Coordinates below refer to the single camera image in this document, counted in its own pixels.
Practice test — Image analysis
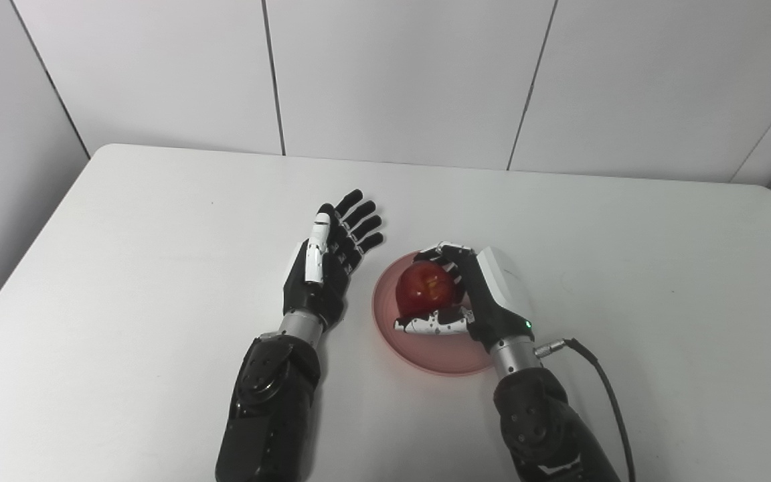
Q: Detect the pink round plate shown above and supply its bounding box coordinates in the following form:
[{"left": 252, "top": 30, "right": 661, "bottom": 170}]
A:
[{"left": 371, "top": 251, "right": 500, "bottom": 377}]

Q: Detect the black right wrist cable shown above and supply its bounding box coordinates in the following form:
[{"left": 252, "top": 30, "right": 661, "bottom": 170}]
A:
[{"left": 536, "top": 338, "right": 637, "bottom": 482}]

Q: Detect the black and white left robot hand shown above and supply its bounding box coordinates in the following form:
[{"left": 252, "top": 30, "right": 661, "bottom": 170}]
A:
[{"left": 282, "top": 189, "right": 385, "bottom": 329}]

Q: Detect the red apple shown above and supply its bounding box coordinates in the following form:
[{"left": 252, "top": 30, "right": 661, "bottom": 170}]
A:
[{"left": 396, "top": 262, "right": 458, "bottom": 319}]

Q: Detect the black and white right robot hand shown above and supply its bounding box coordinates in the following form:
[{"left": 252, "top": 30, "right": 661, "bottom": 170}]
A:
[{"left": 394, "top": 242, "right": 535, "bottom": 353}]

